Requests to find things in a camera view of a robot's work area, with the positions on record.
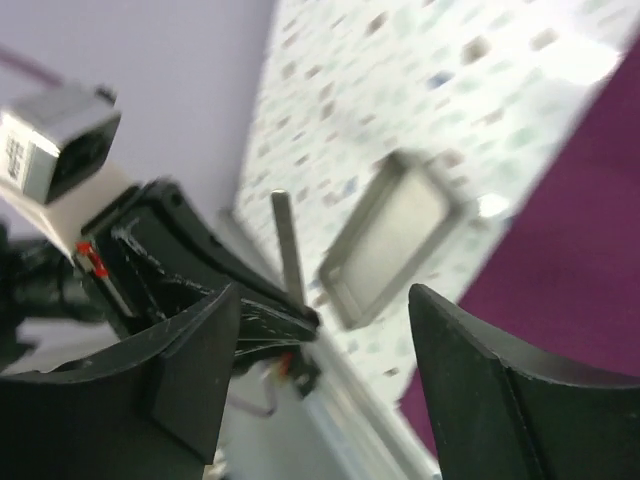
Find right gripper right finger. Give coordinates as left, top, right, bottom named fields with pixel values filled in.
left=408, top=284, right=639, bottom=480

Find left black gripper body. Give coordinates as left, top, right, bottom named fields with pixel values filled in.
left=1, top=184, right=320, bottom=395

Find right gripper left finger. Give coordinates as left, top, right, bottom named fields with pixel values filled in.
left=1, top=286, right=240, bottom=480

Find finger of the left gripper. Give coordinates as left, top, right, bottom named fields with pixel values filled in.
left=235, top=298, right=318, bottom=360
left=144, top=180, right=320, bottom=327

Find purple surgical cloth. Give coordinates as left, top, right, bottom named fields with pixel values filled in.
left=397, top=37, right=640, bottom=459

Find metal instrument tray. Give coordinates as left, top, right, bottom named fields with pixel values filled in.
left=318, top=150, right=479, bottom=330

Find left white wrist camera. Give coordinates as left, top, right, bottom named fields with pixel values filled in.
left=1, top=84, right=134, bottom=258

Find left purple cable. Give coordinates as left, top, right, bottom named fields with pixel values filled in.
left=0, top=44, right=66, bottom=86

